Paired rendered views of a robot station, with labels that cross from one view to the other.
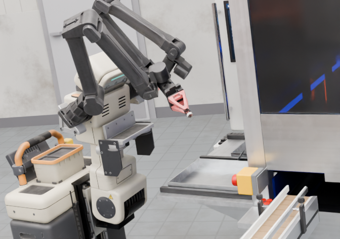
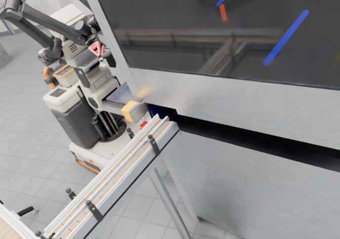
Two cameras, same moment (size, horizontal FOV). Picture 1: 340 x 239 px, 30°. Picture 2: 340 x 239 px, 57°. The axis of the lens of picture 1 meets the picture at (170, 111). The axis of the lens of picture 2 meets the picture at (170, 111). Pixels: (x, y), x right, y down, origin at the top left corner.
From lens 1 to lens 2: 115 cm
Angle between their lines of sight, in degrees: 26
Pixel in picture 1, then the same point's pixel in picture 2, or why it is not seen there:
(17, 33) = not seen: outside the picture
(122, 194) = (98, 95)
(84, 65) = (29, 31)
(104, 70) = not seen: hidden behind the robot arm
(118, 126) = (85, 55)
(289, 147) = (151, 90)
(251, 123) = (126, 73)
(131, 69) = (60, 30)
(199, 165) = not seen: hidden behind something
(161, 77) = (83, 32)
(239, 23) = (91, 1)
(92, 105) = (51, 52)
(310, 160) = (165, 100)
